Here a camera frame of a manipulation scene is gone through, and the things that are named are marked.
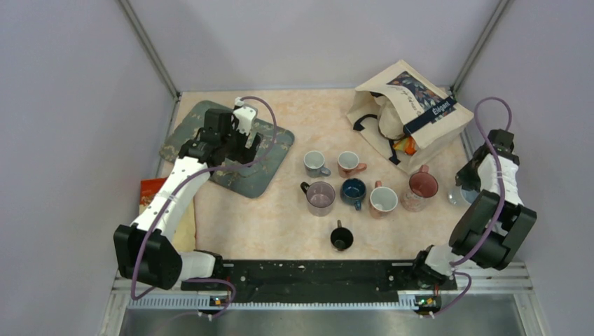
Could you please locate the grey white mug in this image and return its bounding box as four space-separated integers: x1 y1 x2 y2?
448 185 478 207

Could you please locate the green floral tray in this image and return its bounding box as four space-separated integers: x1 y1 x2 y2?
159 100 295 199

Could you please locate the salmon mug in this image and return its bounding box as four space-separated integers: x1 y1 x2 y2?
369 181 399 219
337 151 367 179

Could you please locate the light blue mug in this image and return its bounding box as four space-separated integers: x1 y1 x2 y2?
303 150 331 178

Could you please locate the lilac mug black handle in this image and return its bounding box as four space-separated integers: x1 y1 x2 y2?
300 181 336 217

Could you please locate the salmon mug front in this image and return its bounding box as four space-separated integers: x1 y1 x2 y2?
337 151 367 179

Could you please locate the dark brown mug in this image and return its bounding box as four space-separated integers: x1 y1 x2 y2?
330 220 354 251

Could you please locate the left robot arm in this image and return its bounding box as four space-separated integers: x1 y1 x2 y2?
113 105 261 290

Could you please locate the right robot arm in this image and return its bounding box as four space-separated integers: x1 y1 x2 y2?
410 129 537 288

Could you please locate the orange snack packet in bag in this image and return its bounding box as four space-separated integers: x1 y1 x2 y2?
392 136 417 156

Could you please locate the beige tote bag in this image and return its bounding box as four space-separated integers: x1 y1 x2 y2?
347 59 474 174

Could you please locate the cassava chips bag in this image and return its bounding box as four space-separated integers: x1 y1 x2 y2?
139 178 196 253

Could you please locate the aluminium rail frame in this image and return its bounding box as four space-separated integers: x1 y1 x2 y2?
100 254 550 335

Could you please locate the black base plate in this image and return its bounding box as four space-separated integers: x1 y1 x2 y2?
180 259 458 305

